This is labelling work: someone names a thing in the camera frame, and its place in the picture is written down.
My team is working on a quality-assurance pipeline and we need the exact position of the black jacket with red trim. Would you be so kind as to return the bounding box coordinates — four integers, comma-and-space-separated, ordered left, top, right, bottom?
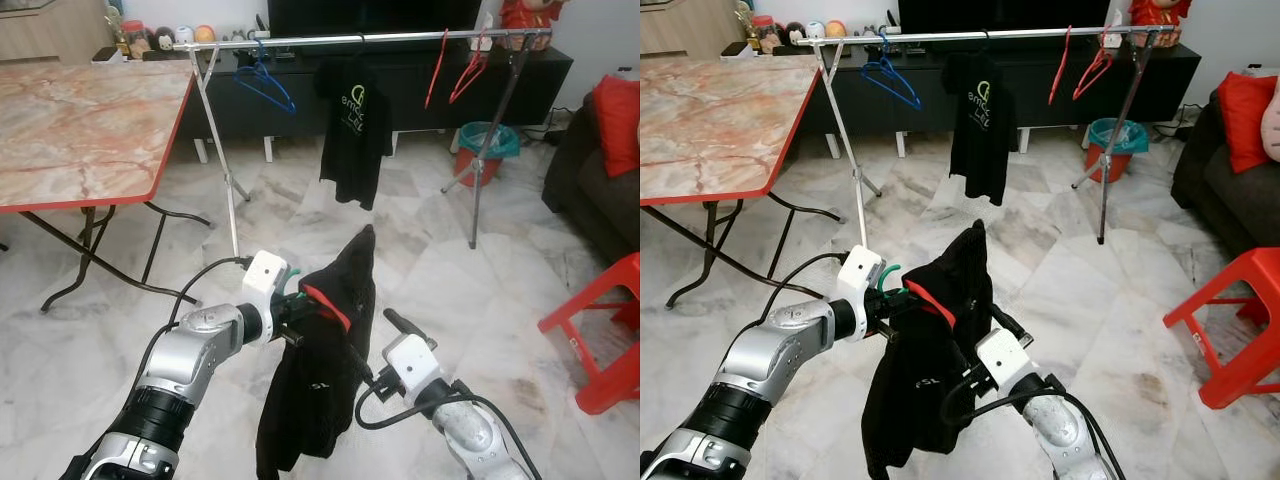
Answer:
862, 220, 1001, 480
255, 224, 379, 480

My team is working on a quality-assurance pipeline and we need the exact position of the blue clothes hanger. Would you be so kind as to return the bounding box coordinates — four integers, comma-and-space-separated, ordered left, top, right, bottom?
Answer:
860, 35, 923, 111
233, 42, 297, 115

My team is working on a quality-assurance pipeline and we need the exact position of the black t-shirt with green logo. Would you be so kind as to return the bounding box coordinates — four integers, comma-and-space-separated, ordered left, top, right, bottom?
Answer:
315, 55, 396, 211
945, 50, 1018, 206

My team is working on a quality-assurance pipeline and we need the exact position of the red bin with teal bag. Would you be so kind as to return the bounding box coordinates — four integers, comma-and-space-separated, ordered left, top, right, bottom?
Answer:
1085, 117, 1149, 184
455, 121, 521, 189

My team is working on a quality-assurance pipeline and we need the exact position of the dark grey fabric sofa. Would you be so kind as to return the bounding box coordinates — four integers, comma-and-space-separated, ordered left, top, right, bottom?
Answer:
543, 90, 641, 263
1172, 88, 1280, 256

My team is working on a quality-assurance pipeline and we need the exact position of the red plastic stool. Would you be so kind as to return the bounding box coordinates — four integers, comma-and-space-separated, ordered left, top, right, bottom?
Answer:
537, 252, 641, 416
1163, 247, 1280, 409

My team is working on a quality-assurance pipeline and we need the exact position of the marble pattern folding table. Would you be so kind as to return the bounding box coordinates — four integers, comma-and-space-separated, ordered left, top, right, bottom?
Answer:
0, 60, 216, 313
640, 55, 846, 309

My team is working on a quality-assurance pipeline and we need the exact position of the silver metal clothes rack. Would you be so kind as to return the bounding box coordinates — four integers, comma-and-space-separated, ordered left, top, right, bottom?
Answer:
795, 22, 1169, 248
172, 28, 553, 259

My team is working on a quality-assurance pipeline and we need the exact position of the black television console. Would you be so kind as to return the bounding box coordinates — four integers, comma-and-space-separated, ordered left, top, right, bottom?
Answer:
720, 40, 1201, 153
95, 45, 574, 161

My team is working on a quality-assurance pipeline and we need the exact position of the red cushion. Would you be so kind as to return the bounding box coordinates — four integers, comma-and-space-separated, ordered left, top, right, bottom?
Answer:
1217, 72, 1279, 174
592, 75, 641, 178

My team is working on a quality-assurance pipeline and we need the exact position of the black flat television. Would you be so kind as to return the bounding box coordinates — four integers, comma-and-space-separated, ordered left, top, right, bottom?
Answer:
897, 0, 1113, 33
266, 0, 484, 39

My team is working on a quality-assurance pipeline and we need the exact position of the pink cat face pillow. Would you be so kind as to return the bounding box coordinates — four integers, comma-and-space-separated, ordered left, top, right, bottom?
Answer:
1262, 75, 1280, 163

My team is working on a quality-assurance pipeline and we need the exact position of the red robed figurine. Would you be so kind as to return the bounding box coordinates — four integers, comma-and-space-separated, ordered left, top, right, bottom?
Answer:
498, 0, 553, 51
1128, 0, 1193, 48

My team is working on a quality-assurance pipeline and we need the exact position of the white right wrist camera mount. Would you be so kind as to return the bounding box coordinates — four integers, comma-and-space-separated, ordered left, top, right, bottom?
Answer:
975, 328, 1037, 393
383, 333, 444, 403

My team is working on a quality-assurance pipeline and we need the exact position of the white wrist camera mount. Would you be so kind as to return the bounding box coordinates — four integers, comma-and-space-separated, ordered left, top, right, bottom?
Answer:
383, 333, 444, 403
242, 250, 293, 346
975, 328, 1037, 393
835, 245, 887, 344

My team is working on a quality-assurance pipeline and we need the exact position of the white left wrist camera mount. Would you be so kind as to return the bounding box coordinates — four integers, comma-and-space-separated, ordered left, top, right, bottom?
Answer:
835, 245, 887, 344
242, 250, 293, 346

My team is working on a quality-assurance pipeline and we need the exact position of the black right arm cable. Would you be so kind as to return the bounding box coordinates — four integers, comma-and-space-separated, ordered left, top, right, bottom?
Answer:
938, 365, 1126, 480
355, 375, 523, 473

